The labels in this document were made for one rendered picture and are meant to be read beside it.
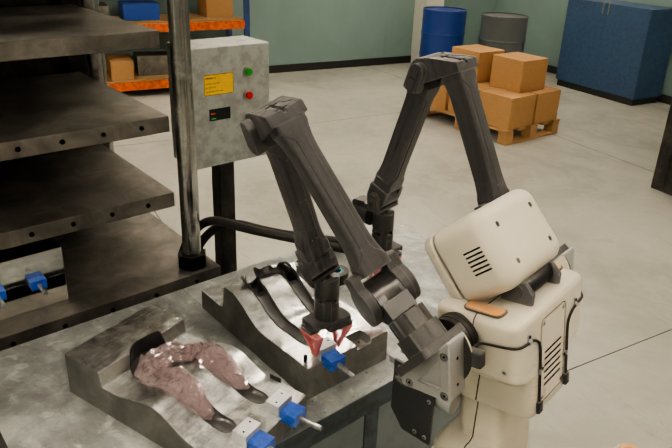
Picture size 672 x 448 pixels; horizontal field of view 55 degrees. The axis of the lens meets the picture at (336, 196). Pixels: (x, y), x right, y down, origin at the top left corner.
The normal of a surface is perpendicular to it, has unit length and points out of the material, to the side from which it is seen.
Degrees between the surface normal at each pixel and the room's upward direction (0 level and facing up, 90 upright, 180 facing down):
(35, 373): 0
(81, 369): 90
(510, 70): 90
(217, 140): 90
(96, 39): 90
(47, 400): 0
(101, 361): 0
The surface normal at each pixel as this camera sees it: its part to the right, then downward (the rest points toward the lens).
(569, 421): 0.04, -0.92
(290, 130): 0.29, -0.13
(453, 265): -0.67, 0.26
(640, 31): -0.87, 0.16
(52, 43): 0.64, 0.32
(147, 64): 0.41, 0.37
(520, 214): 0.57, -0.41
